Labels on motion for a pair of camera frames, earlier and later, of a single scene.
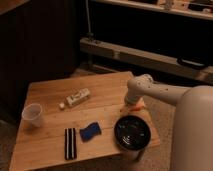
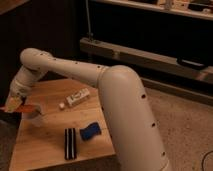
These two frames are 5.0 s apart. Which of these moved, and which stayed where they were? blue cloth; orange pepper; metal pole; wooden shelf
Moved: orange pepper
Stayed: wooden shelf; metal pole; blue cloth
